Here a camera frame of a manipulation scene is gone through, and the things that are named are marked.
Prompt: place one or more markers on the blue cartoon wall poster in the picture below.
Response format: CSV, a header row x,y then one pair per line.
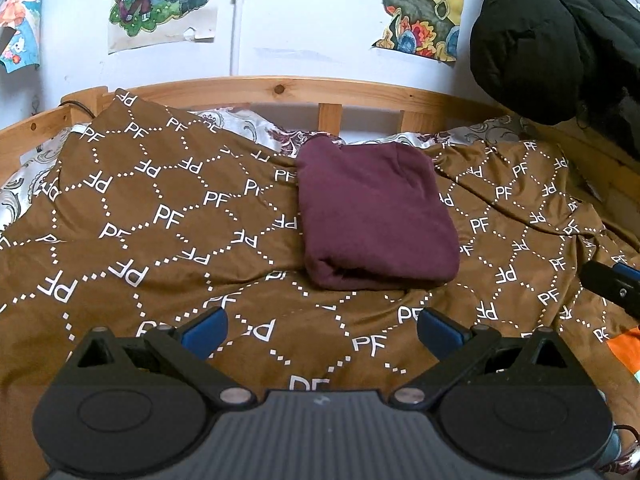
x,y
20,15

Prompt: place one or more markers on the black puffer jacket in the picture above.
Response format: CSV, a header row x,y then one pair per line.
x,y
555,35

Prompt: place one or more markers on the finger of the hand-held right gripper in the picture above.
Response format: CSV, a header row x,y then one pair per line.
x,y
612,285

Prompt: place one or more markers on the maroon long-sleeve shirt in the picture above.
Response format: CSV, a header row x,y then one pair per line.
x,y
375,215

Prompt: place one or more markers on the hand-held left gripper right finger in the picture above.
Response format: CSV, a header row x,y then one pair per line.
x,y
439,332

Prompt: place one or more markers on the orange and blue patchwork cloth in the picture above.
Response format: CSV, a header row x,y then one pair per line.
x,y
625,360

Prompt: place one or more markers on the brown letter-print blanket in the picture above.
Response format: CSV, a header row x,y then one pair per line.
x,y
150,240

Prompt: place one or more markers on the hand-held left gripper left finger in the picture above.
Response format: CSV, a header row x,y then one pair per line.
x,y
204,332

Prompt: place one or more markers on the colourful flower wall poster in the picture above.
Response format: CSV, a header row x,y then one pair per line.
x,y
420,7

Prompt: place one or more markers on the white wall pipe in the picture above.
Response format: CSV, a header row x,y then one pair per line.
x,y
238,15

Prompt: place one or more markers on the wooden bed frame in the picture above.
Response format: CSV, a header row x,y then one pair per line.
x,y
280,89

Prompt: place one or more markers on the green cartoon figure wall poster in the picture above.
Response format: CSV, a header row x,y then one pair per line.
x,y
160,2

